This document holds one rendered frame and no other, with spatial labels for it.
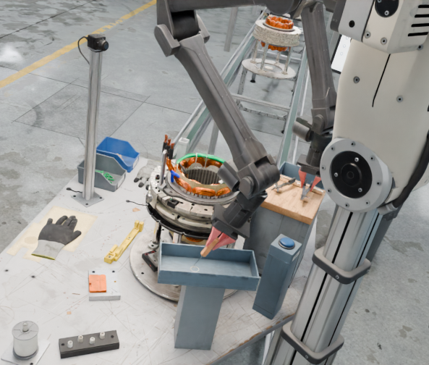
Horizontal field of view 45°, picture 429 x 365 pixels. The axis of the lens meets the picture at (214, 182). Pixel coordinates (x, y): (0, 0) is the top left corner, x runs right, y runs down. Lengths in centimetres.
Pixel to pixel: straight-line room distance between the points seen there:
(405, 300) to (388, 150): 231
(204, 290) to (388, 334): 178
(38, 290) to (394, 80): 114
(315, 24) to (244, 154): 53
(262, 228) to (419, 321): 168
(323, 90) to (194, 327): 75
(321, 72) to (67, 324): 99
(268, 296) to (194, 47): 78
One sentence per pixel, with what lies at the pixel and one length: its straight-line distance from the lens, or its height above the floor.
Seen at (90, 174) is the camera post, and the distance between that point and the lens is 191.
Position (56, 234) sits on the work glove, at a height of 80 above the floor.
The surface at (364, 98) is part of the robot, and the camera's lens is 97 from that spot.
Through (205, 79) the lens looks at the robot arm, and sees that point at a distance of 114.
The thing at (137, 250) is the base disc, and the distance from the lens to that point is 172.
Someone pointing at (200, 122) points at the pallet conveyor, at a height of 76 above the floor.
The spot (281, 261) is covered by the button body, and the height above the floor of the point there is 100.
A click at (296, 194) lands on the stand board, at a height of 107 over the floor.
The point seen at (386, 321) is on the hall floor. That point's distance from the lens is 304.
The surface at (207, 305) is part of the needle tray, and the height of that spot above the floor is 95.
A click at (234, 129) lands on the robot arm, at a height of 143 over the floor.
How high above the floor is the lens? 188
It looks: 30 degrees down
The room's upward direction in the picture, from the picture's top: 12 degrees clockwise
